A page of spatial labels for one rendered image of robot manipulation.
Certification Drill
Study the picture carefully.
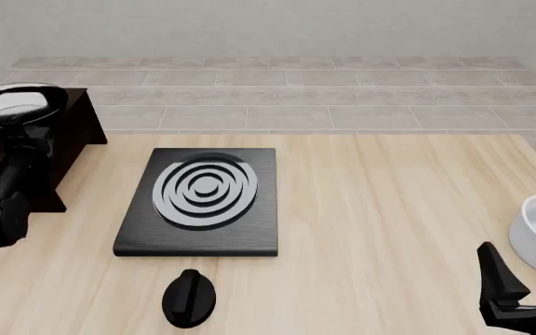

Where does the dark wooden cabinet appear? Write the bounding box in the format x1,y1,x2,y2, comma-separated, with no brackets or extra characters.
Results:
24,87,109,213

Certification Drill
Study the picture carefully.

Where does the shiny black frying pan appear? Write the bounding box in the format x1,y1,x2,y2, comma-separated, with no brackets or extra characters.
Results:
0,81,71,206

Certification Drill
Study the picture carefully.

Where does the round black stove knob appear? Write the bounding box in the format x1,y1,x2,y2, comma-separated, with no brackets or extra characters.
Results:
161,268,218,329

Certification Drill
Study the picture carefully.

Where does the flat black stove plate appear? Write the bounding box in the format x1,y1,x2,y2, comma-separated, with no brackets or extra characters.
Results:
112,147,281,260

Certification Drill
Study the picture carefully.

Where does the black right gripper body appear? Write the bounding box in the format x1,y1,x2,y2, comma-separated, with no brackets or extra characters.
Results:
478,299,536,329

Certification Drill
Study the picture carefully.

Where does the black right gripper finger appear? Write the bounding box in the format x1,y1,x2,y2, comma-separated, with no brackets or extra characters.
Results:
476,240,531,308

